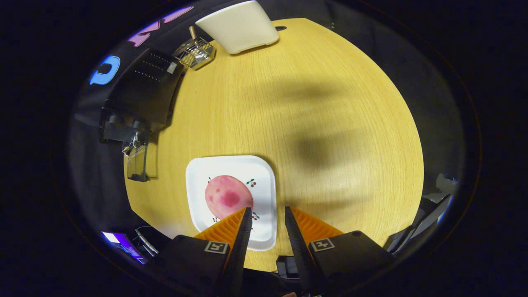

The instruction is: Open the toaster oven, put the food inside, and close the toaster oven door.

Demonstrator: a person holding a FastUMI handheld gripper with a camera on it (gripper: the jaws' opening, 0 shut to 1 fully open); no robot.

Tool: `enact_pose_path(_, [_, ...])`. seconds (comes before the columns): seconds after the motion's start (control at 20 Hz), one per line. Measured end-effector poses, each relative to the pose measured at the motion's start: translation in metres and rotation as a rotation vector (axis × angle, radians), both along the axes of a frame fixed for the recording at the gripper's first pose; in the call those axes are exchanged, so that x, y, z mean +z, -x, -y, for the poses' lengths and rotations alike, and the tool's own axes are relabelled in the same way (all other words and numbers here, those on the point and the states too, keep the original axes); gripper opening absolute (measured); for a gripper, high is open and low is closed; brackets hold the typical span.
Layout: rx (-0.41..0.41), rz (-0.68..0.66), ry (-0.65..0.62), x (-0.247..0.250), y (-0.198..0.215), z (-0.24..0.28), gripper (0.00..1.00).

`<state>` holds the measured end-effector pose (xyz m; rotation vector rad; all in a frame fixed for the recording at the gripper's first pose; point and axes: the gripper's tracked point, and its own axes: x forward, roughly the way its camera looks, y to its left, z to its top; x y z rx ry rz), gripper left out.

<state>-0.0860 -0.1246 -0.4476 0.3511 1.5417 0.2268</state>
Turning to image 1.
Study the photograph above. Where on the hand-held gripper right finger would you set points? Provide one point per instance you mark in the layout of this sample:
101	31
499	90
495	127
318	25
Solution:
299	251

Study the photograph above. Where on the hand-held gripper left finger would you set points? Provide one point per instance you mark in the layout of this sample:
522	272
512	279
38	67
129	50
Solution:
241	247

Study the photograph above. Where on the round pink food slice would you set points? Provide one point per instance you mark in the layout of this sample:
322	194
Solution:
227	198

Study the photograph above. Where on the white square cherry-print plate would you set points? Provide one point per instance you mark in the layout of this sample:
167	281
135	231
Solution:
231	165

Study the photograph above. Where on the black toaster oven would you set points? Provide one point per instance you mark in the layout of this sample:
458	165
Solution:
144	90

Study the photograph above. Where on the white slot toaster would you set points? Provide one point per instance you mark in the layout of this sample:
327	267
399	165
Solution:
239	29

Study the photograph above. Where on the glowing purple screen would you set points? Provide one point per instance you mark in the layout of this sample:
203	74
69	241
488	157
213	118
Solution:
123	243

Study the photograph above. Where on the dark angular object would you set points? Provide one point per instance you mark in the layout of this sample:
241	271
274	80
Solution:
420	231

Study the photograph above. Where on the grey crumpled object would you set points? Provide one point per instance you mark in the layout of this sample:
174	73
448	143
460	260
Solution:
443	185

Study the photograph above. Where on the wooden stick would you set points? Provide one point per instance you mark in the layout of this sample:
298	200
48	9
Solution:
192	33

